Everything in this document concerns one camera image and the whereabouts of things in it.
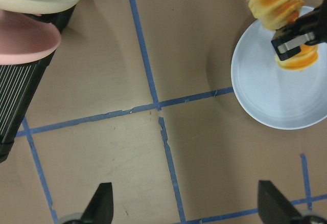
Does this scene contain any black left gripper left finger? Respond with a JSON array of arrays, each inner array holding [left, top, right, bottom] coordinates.
[[81, 183, 113, 224]]

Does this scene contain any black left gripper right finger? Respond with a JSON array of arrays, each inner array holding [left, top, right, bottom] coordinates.
[[257, 180, 302, 224]]

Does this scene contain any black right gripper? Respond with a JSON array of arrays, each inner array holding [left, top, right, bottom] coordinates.
[[271, 0, 326, 61]]

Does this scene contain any orange swirled bread roll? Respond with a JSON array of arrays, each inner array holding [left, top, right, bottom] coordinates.
[[248, 0, 318, 71]]

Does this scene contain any blue plate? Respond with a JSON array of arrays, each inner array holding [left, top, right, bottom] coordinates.
[[231, 20, 326, 130]]

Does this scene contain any pink plate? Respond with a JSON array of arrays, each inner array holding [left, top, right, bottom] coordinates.
[[1, 10, 61, 65]]

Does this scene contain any black dish rack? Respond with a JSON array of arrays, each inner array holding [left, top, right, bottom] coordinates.
[[1, 5, 76, 161]]

